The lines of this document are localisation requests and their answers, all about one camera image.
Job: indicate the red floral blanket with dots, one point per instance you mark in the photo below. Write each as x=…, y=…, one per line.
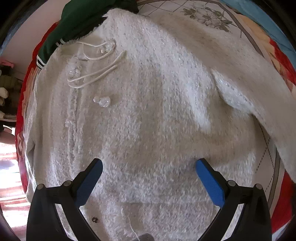
x=22, y=106

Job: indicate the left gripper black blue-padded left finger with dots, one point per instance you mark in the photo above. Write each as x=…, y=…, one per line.
x=44, y=221

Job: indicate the dark green striped-cuff garment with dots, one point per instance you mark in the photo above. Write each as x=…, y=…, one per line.
x=78, y=19

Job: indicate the white fluffy knit cardigan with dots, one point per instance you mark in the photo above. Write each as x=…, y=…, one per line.
x=149, y=98

